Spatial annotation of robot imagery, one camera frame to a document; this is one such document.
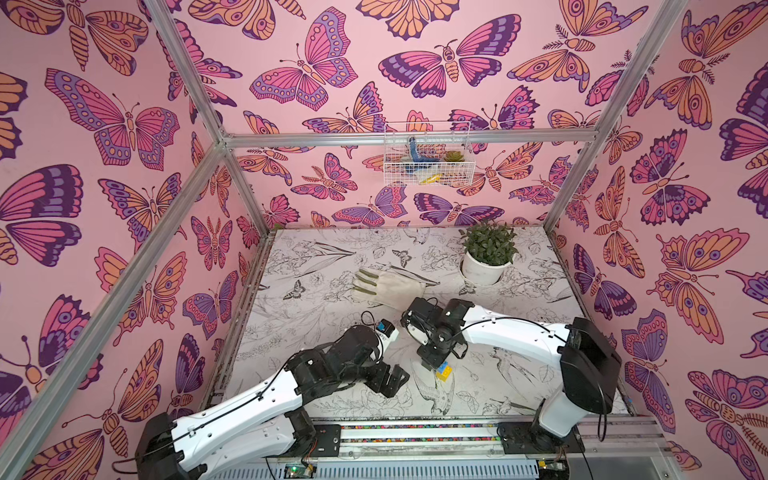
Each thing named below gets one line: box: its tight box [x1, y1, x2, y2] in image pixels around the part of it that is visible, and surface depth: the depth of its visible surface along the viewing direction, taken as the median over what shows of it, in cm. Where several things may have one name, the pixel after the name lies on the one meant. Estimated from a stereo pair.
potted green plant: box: [459, 219, 521, 286], surface depth 94 cm
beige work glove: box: [351, 265, 441, 312], surface depth 105 cm
